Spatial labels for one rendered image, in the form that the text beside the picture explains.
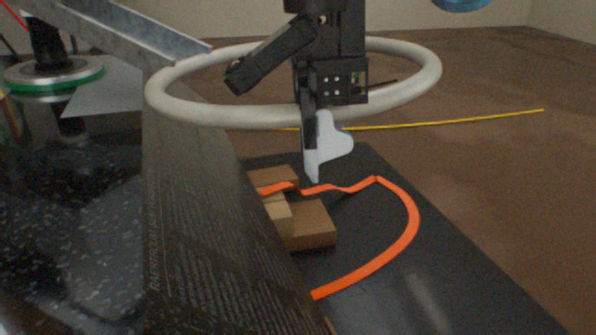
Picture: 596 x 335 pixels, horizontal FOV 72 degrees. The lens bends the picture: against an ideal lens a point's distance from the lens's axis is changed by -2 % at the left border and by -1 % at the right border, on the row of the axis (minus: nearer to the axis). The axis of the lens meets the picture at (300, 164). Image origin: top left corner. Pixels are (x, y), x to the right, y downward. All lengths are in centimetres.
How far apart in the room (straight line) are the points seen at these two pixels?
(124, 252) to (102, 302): 7
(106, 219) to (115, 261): 9
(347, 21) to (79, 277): 38
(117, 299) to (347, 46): 35
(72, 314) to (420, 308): 128
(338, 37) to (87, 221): 37
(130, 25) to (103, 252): 62
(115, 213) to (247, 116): 20
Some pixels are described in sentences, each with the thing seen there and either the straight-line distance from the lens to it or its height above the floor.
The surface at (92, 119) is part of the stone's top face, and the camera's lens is 87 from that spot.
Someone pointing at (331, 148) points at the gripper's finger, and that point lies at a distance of 49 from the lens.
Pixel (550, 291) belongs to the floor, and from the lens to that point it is 184.
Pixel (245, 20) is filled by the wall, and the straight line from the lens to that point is 567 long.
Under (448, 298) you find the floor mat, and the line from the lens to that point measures 164.
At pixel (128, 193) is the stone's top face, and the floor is 85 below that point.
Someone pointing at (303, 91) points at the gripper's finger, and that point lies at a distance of 45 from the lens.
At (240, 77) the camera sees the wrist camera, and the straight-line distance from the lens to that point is 46.
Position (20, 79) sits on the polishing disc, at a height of 88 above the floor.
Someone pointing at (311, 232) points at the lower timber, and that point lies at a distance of 170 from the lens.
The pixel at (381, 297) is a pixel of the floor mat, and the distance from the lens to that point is 158.
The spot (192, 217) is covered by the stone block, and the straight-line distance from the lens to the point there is 63.
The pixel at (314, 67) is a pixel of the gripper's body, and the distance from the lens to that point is 46.
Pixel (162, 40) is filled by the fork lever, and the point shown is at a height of 96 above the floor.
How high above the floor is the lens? 115
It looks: 29 degrees down
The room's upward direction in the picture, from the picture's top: straight up
